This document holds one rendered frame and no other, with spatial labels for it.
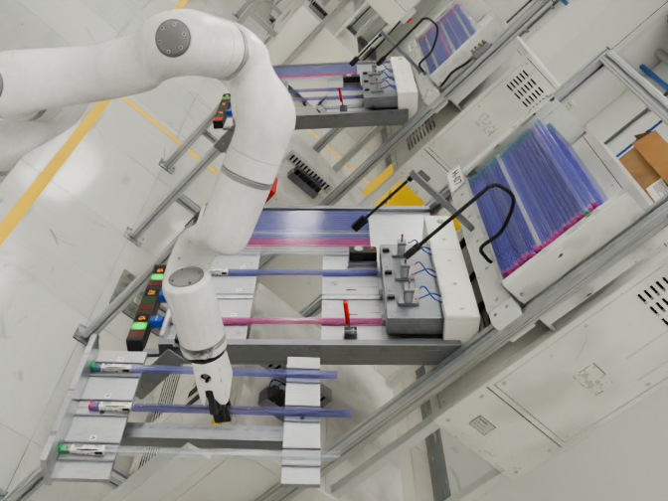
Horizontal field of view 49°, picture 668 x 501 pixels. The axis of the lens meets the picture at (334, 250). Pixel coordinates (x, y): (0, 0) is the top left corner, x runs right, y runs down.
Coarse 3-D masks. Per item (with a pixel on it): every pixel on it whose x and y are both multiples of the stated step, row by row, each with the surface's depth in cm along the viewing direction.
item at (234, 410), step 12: (96, 408) 140; (132, 408) 140; (144, 408) 140; (156, 408) 140; (168, 408) 140; (180, 408) 141; (192, 408) 141; (204, 408) 141; (240, 408) 142; (252, 408) 142; (264, 408) 142; (276, 408) 142; (288, 408) 142; (300, 408) 143; (312, 408) 143
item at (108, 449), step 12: (168, 456) 132; (180, 456) 132; (192, 456) 132; (204, 456) 132; (216, 456) 132; (228, 456) 132; (240, 456) 132; (252, 456) 132; (264, 456) 132; (276, 456) 132; (288, 456) 132; (300, 456) 132; (312, 456) 132; (324, 456) 132; (336, 456) 133
